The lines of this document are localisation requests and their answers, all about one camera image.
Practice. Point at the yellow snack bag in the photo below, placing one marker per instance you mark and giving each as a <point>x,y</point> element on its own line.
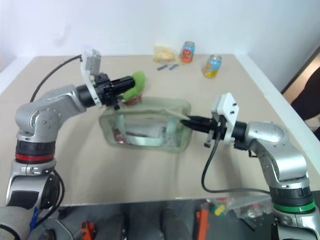
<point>163,54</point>

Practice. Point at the clear plastic bag of items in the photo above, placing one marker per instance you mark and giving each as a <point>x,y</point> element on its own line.
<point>237,206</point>

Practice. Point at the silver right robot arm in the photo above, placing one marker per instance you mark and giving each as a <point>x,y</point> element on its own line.
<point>277,150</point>

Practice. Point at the orange black tool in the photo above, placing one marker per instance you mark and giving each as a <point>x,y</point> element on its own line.
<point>87,228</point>

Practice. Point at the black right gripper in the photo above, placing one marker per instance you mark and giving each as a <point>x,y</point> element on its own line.
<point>217,126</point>

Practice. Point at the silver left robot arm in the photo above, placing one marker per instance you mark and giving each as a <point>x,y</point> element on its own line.
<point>47,110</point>

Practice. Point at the green transparent zip pouch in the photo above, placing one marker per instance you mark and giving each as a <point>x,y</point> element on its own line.
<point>147,125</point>

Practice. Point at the yellow orange drink can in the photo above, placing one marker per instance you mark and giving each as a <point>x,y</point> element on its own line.
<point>212,67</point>

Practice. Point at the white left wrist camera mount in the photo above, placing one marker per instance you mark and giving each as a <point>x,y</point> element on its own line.
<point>90,61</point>

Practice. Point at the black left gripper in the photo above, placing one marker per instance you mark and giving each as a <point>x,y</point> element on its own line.
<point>105,87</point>

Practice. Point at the person in dark clothes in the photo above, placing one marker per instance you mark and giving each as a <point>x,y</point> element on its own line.
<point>308,97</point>

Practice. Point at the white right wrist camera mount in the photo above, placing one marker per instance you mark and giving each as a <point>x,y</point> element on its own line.
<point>226,107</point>

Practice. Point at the red blue drink can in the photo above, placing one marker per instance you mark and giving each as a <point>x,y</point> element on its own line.
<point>187,51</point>

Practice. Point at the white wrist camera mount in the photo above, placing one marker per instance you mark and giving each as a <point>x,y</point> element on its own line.
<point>226,107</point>
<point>90,61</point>

